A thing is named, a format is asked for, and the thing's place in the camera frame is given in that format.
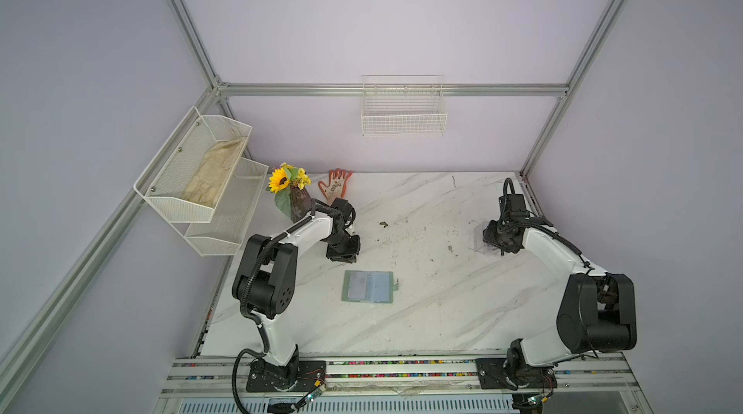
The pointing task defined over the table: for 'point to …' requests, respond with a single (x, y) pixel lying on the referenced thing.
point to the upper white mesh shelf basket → (186, 178)
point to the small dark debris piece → (383, 223)
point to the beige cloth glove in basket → (207, 181)
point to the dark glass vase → (300, 202)
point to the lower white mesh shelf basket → (232, 213)
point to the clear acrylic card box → (475, 237)
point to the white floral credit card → (357, 284)
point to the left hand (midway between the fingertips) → (354, 262)
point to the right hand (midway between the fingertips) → (487, 236)
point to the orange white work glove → (336, 187)
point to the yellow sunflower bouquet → (281, 181)
